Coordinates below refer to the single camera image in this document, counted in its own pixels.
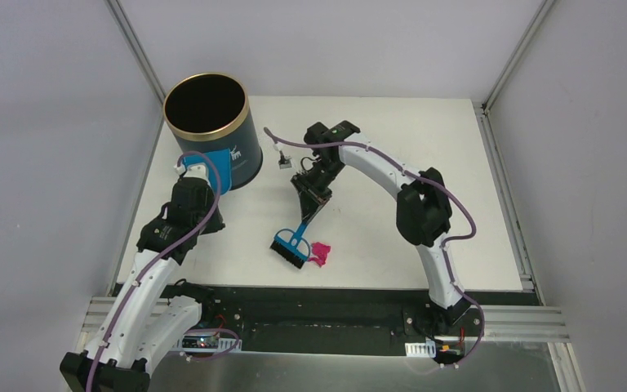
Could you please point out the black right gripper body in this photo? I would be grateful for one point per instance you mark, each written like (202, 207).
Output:
(317, 182)

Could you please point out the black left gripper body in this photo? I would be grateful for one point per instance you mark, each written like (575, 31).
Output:
(193, 191)

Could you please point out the blue plastic dustpan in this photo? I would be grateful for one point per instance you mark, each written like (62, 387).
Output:
(219, 170)

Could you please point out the blue hand brush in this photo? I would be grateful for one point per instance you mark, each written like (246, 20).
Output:
(291, 245)

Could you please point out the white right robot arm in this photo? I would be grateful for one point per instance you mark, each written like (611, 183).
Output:
(422, 213)

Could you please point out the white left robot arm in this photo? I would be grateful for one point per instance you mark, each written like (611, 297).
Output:
(129, 344)

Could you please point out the pink paper scrap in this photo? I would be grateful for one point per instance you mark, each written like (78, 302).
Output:
(319, 253)

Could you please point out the dark blue gold-rimmed bin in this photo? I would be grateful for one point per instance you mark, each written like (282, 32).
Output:
(211, 112)

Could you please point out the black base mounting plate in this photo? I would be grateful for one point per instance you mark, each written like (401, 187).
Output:
(328, 321)

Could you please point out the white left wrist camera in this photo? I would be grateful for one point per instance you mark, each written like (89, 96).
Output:
(197, 170)

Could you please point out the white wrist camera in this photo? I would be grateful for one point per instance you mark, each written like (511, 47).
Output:
(197, 170)
(284, 161)

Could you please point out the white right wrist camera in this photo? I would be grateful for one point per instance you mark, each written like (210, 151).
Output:
(284, 161)

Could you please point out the left white slotted cable duct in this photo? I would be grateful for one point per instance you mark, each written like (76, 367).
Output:
(206, 344)

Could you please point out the white slotted cable duct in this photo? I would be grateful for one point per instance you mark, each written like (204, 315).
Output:
(206, 344)
(426, 349)

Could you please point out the right white slotted cable duct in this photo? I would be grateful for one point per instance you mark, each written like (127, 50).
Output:
(426, 349)

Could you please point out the aluminium frame rail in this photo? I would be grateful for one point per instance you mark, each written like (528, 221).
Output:
(132, 39)

